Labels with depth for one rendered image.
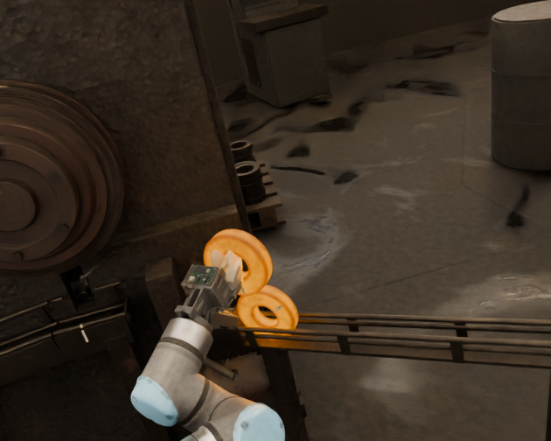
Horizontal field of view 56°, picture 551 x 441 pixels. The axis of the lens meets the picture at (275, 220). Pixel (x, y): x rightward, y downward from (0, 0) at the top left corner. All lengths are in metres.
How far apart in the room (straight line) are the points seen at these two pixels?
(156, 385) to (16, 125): 0.63
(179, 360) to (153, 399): 0.08
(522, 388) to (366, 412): 0.54
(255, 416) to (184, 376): 0.17
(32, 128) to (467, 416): 1.57
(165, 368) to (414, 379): 1.29
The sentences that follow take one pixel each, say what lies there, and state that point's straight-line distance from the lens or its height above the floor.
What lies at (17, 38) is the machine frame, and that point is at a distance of 1.38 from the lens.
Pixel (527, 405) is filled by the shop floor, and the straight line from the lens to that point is 2.00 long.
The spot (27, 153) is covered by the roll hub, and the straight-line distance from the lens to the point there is 1.19.
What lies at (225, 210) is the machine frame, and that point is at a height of 0.87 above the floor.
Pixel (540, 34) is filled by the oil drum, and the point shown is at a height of 0.80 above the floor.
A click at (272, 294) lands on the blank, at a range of 1.23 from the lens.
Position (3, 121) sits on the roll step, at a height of 1.28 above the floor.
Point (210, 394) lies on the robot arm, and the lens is 0.96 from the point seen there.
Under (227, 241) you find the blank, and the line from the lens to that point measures 1.08.
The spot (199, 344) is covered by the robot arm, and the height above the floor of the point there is 0.89.
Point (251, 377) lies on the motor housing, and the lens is 1.42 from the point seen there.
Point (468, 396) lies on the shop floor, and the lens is 2.01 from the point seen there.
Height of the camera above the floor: 1.49
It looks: 28 degrees down
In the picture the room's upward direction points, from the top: 12 degrees counter-clockwise
